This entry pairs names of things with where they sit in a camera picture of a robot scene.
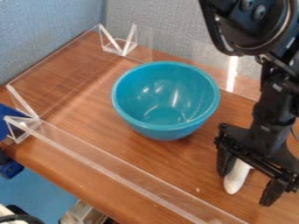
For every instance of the blue clamp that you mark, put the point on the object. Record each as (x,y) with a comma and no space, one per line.
(10,167)

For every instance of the clear acrylic barrier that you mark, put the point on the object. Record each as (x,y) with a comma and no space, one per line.
(144,44)
(127,193)
(51,81)

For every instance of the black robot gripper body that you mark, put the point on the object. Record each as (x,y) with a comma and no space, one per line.
(261,147)

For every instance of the clear bracket under table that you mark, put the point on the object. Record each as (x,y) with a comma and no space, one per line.
(83,214)

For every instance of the white toy mushroom brown cap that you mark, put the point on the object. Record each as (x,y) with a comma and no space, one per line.
(235,178)

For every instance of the clear acrylic left barrier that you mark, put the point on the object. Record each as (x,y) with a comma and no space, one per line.
(51,81)

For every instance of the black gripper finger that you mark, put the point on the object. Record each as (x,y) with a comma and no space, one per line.
(275,188)
(226,161)

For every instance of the blue plastic bowl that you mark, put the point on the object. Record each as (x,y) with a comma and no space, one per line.
(166,99)

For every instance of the clear acrylic back barrier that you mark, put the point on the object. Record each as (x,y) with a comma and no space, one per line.
(144,44)

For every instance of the clear acrylic front barrier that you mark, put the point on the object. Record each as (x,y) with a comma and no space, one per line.
(127,193)

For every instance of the black and white object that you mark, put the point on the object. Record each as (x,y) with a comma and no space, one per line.
(14,215)

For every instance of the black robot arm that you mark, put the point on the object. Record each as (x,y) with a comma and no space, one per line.
(261,28)

